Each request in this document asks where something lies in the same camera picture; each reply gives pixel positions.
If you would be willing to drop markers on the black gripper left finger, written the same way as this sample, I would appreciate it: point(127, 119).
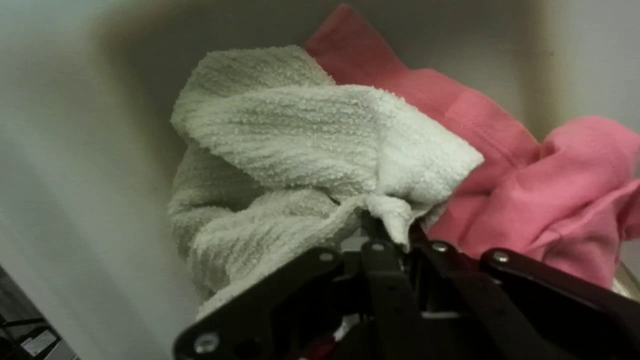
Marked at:
point(300, 306)

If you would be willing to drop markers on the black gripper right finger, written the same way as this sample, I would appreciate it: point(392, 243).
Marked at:
point(533, 312)

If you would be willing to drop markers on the pink garment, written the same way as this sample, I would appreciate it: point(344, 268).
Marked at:
point(533, 192)

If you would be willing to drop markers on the white waffle towel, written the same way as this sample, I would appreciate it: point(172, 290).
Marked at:
point(281, 146)

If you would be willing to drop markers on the white plastic container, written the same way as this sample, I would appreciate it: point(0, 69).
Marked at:
point(80, 166)

